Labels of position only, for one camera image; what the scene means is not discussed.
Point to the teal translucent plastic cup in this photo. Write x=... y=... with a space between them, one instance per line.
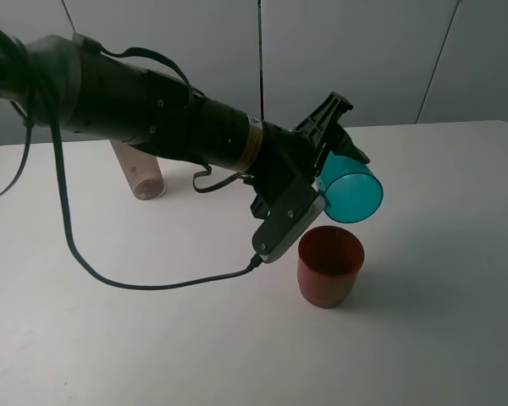
x=351 y=191

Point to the red plastic cup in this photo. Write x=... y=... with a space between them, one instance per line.
x=329 y=260

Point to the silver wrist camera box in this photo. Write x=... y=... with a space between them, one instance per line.
x=288 y=230

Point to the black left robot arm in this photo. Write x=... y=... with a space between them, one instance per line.
x=77 y=85

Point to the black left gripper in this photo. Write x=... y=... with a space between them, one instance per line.
x=280 y=163

